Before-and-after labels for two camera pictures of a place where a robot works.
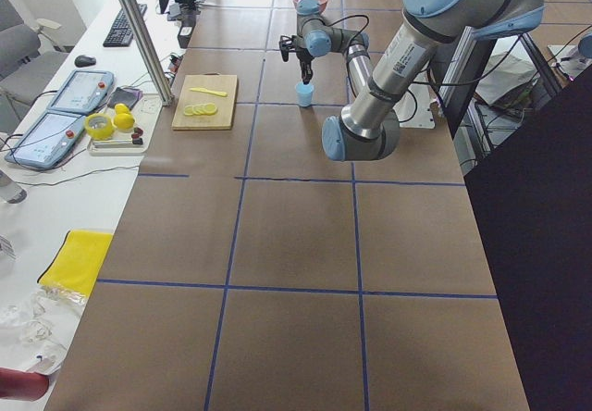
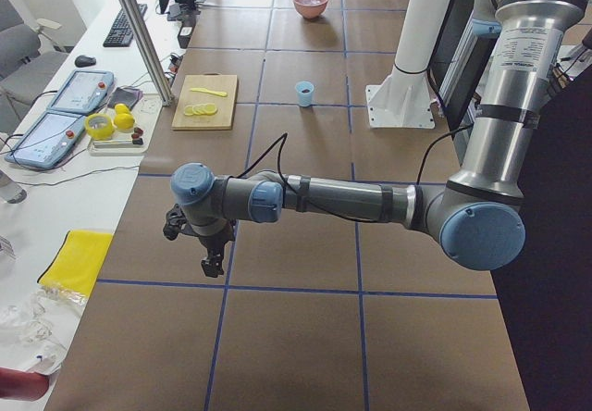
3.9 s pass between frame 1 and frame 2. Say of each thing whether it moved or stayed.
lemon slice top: stayed
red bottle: stayed
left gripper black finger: moved
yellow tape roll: stayed
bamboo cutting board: stayed
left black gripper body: moved
